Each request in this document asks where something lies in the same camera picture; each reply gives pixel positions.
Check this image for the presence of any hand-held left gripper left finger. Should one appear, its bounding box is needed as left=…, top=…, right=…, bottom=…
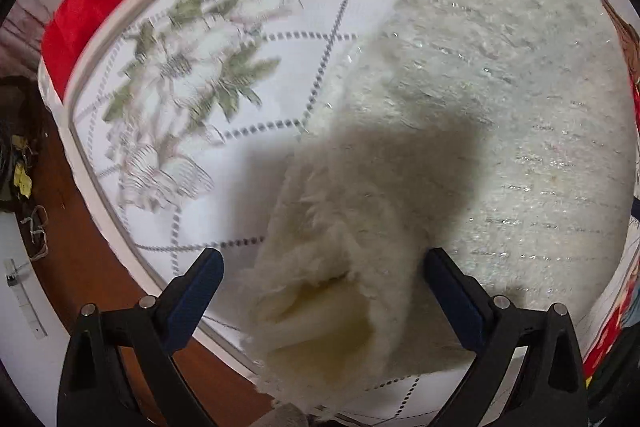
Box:
left=56, top=248, right=225, bottom=427

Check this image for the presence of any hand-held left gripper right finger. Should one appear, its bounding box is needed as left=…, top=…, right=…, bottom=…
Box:
left=423, top=247, right=588, bottom=427

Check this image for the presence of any white fuzzy cardigan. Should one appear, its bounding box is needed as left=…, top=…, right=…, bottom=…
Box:
left=239, top=0, right=638, bottom=423

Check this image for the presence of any white power strip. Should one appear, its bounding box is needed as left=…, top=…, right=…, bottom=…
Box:
left=3, top=258, right=49, bottom=339

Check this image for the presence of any white floral lattice cloth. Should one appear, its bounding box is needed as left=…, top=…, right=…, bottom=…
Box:
left=64, top=0, right=632, bottom=427

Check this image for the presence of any yellow-leaved plant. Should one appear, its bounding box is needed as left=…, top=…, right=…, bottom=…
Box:
left=0, top=76, right=47, bottom=214

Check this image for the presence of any white lace bed sheet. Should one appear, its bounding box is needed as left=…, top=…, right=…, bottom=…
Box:
left=36, top=57, right=281, bottom=388

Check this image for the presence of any thin beige cord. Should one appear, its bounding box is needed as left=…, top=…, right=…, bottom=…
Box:
left=20, top=205, right=52, bottom=264

